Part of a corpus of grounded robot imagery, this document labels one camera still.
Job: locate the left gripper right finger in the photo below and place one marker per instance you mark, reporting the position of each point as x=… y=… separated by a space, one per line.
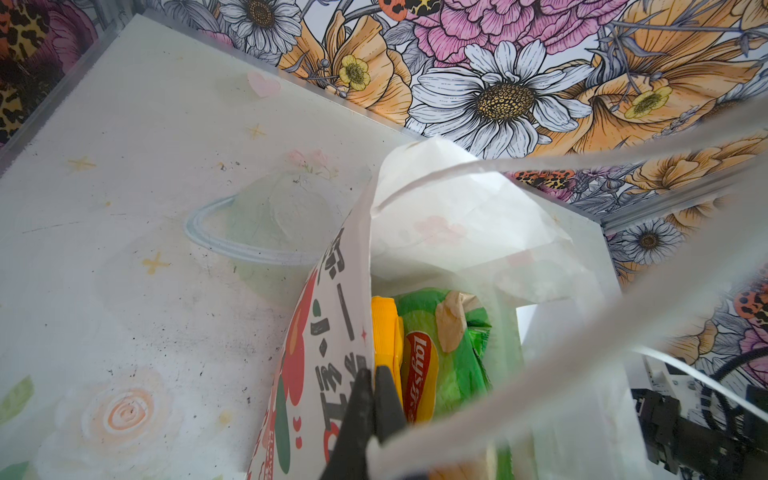
x=389 y=420

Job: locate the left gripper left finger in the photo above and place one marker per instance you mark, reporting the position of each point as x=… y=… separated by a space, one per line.
x=348 y=459

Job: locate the yellow mango snack bag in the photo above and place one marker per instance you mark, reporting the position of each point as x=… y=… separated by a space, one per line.
x=388 y=336

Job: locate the green Lays chips bag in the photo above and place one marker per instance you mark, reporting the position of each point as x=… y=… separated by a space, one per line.
x=446 y=333

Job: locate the white paper gift bag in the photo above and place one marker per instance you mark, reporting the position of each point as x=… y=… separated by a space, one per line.
x=435 y=214

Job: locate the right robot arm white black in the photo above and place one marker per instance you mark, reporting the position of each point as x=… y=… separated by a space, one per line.
x=731 y=444

